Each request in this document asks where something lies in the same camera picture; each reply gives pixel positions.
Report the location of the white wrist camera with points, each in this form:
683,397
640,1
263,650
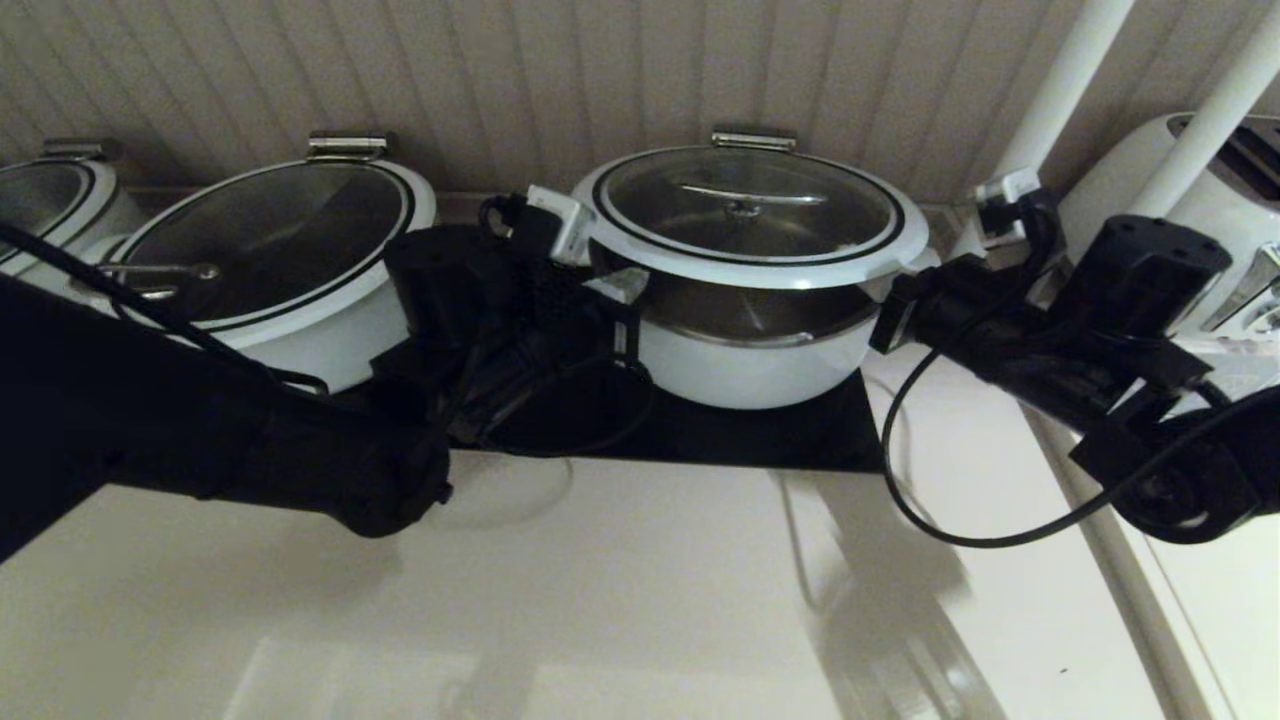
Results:
1005,195
570,225

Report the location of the black induction cooktop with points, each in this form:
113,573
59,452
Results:
750,440

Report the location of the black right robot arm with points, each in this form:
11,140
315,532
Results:
1150,280

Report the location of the white toaster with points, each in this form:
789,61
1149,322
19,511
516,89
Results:
1250,220

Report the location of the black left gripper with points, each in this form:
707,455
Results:
545,340

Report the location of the white cooking pot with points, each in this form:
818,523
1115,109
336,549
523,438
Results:
340,330
120,220
750,380

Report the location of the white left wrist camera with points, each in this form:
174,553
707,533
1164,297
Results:
570,225

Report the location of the glass lid white rim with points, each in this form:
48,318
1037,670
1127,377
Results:
35,195
750,240
260,230

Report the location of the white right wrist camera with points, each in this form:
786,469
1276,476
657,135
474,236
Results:
1005,195

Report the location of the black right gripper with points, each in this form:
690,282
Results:
980,320

